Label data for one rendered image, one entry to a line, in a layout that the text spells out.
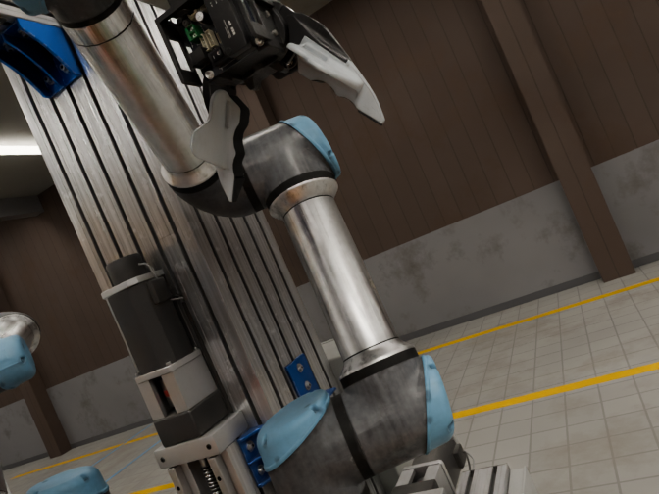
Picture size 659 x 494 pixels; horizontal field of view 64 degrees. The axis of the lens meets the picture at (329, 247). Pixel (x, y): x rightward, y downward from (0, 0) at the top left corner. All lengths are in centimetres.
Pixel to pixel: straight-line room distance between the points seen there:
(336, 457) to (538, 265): 546
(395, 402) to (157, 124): 46
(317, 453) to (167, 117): 46
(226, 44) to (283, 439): 48
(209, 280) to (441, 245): 532
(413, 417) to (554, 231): 537
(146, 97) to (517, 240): 553
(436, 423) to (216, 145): 45
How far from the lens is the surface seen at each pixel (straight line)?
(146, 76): 68
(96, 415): 980
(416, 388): 72
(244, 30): 41
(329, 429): 72
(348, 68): 43
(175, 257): 95
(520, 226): 601
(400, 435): 72
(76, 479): 107
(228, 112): 47
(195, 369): 95
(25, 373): 93
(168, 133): 73
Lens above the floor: 146
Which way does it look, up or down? level
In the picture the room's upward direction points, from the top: 24 degrees counter-clockwise
